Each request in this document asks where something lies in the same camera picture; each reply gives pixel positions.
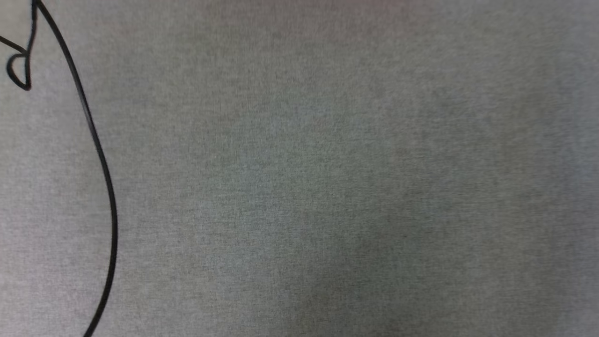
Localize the thin black looped cable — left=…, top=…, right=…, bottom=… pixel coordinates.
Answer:
left=0, top=0, right=39, bottom=92

